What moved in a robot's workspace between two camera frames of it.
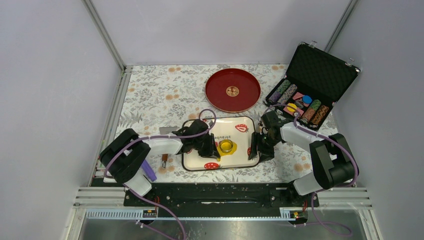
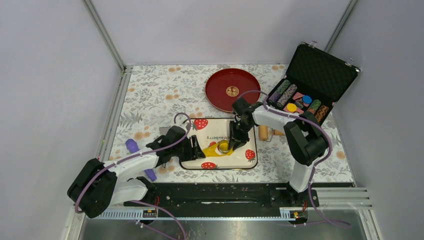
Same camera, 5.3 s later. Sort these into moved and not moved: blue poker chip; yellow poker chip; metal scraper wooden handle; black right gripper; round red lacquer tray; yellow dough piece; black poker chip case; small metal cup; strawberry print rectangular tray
Moved: metal scraper wooden handle; black right gripper; yellow dough piece
Not moved: strawberry print rectangular tray; round red lacquer tray; yellow poker chip; blue poker chip; black poker chip case; small metal cup
